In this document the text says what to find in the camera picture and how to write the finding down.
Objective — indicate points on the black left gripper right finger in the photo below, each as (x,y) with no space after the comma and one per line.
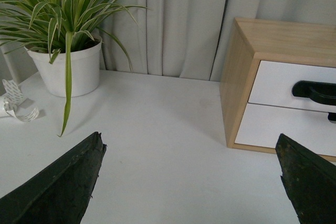
(309,181)

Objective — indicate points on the wooden drawer cabinet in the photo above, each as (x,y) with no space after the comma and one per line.
(256,40)

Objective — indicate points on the white drawer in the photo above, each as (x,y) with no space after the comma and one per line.
(261,126)
(274,82)

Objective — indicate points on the black drawer handle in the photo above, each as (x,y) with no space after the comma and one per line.
(319,92)
(332,117)

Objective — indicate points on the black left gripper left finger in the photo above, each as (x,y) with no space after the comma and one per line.
(61,192)

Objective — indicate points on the green spider plant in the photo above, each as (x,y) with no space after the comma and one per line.
(58,29)

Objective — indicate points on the grey curtain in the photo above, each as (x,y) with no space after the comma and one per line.
(189,38)

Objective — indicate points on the curled white tape strip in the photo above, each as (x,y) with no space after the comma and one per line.
(11,101)

